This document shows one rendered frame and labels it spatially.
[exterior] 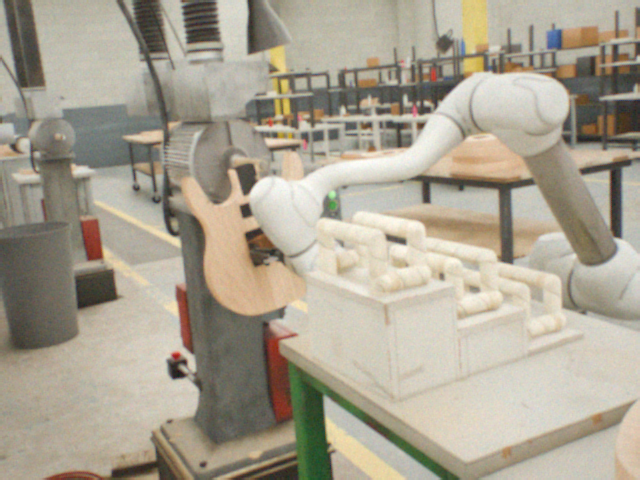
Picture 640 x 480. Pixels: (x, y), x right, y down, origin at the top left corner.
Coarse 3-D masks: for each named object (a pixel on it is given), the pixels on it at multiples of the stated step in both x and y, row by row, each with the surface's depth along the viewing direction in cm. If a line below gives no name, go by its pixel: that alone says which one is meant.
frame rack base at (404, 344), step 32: (320, 288) 134; (352, 288) 126; (416, 288) 123; (448, 288) 122; (320, 320) 136; (352, 320) 126; (384, 320) 117; (416, 320) 120; (448, 320) 123; (320, 352) 139; (352, 352) 128; (384, 352) 119; (416, 352) 121; (448, 352) 124; (384, 384) 121; (416, 384) 121
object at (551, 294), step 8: (544, 288) 142; (552, 288) 141; (560, 288) 141; (544, 296) 143; (552, 296) 141; (560, 296) 142; (544, 304) 143; (552, 304) 141; (560, 304) 142; (544, 312) 143; (552, 312) 142; (560, 312) 142; (560, 328) 143
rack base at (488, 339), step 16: (464, 320) 129; (480, 320) 128; (496, 320) 129; (512, 320) 131; (464, 336) 126; (480, 336) 127; (496, 336) 129; (512, 336) 131; (464, 352) 126; (480, 352) 128; (496, 352) 130; (512, 352) 132; (464, 368) 126; (480, 368) 128
